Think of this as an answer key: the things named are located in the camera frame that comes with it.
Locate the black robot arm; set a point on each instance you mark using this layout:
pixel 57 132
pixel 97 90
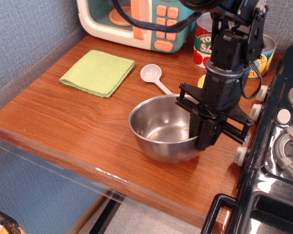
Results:
pixel 237 42

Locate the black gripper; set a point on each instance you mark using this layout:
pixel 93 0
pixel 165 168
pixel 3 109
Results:
pixel 214 109

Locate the yellow toy corn cob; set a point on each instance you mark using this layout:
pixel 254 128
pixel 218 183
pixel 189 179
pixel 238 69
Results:
pixel 201 81

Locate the pineapple slices can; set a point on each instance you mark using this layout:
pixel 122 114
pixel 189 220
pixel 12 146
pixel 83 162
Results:
pixel 263 63

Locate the green folded cloth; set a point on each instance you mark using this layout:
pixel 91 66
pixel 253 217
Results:
pixel 98 73

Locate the stainless steel bowl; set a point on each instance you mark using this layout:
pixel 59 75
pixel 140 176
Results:
pixel 161 129

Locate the teal toy microwave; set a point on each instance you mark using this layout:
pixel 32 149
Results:
pixel 101 19

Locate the white spoon teal handle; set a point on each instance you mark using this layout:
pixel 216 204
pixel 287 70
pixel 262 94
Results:
pixel 152 73

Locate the tomato sauce can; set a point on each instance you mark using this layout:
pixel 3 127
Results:
pixel 202 40

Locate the black toy stove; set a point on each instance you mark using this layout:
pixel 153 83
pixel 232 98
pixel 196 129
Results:
pixel 264 204

